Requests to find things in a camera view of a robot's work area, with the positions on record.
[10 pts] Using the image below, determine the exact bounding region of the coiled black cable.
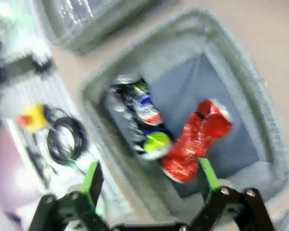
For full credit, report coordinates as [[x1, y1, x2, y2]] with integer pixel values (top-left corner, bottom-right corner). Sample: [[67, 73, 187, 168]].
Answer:
[[46, 108, 90, 165]]

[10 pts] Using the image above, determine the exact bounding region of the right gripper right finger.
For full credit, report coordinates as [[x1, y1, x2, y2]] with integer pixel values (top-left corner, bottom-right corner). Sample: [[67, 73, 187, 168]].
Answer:
[[189, 157, 276, 231]]

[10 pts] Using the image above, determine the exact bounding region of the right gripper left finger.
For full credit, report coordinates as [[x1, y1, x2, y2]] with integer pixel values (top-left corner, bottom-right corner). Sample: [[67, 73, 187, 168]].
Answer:
[[28, 161, 112, 231]]

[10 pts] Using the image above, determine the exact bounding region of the grey fabric basket labelled Plastic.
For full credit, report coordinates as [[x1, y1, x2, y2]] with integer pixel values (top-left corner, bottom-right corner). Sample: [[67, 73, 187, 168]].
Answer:
[[41, 0, 179, 53]]

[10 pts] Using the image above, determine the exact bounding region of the crushed black can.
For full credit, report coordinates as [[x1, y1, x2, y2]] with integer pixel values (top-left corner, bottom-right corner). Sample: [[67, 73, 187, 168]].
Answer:
[[107, 75, 176, 161]]

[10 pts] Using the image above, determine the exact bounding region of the crushed red can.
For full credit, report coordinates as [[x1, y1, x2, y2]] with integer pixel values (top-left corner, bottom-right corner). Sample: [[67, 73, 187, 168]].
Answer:
[[160, 98, 235, 185]]

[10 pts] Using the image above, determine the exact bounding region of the yellow emergency stop button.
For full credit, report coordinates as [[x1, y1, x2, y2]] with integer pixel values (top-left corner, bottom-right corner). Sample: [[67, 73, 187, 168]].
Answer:
[[18, 103, 52, 133]]

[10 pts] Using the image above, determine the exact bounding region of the grey fabric basket labelled Can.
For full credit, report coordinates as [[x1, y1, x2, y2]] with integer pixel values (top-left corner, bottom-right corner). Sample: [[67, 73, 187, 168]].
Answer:
[[79, 8, 289, 218]]

